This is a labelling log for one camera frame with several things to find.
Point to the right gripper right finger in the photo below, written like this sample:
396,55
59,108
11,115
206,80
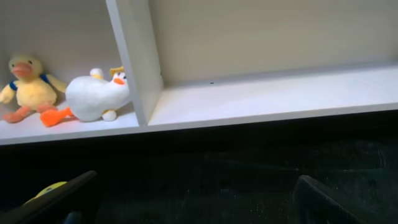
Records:
320,205

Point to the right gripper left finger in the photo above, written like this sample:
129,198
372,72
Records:
56,208

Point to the yellow rattle drum toy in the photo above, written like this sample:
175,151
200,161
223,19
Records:
49,187

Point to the white plush duck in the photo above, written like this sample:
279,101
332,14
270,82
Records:
93,98

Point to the yellow plush duck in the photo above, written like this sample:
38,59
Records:
34,93

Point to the white shelf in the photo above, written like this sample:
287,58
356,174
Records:
264,93

